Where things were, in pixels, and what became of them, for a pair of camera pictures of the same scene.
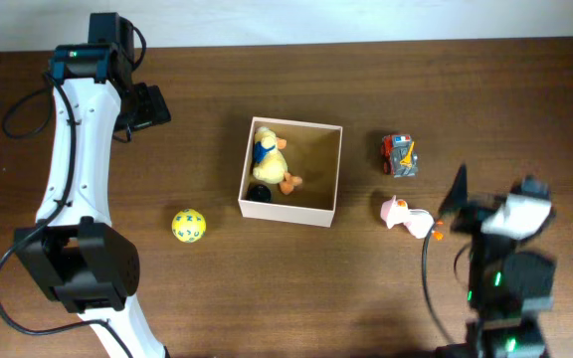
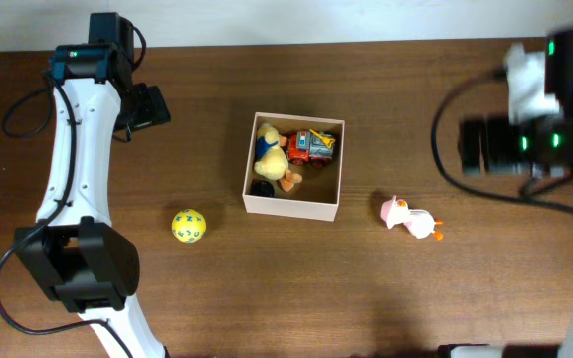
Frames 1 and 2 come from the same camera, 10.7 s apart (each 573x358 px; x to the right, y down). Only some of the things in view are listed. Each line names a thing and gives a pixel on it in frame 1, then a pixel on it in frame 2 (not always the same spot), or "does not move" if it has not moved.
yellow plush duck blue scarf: (270, 166) does not move
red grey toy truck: (399, 155) → (310, 147)
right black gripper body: (486, 214) → (473, 146)
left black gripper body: (143, 111) does not move
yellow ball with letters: (188, 225) does not move
